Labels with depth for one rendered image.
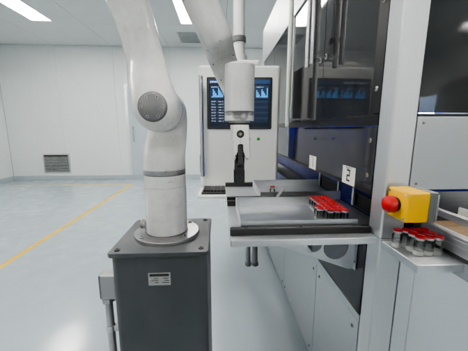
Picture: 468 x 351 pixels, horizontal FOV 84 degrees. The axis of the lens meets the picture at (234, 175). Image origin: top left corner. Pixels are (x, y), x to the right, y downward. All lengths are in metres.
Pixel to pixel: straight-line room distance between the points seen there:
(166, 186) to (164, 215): 0.08
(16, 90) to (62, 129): 1.22
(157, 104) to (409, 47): 0.61
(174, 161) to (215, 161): 0.95
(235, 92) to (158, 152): 0.26
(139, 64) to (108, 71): 6.05
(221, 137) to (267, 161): 0.33
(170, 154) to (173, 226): 0.20
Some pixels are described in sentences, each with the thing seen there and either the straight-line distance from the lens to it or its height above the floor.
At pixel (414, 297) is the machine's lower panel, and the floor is 0.70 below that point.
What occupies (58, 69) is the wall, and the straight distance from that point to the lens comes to 7.24.
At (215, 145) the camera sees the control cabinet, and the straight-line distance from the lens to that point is 1.66.
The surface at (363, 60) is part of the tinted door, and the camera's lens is 0.94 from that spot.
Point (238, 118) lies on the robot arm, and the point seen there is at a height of 1.20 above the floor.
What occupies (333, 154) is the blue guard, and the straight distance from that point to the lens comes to 1.05.
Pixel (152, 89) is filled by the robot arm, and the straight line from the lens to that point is 0.68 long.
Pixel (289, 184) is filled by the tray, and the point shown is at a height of 0.89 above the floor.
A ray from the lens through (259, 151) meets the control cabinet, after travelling 1.67.
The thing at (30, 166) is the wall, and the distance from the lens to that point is 7.64.
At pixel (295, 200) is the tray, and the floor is 0.90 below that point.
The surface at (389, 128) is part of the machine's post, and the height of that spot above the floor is 1.17.
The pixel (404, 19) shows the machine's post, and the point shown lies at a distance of 0.81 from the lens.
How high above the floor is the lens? 1.17
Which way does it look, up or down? 10 degrees down
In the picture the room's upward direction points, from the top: straight up
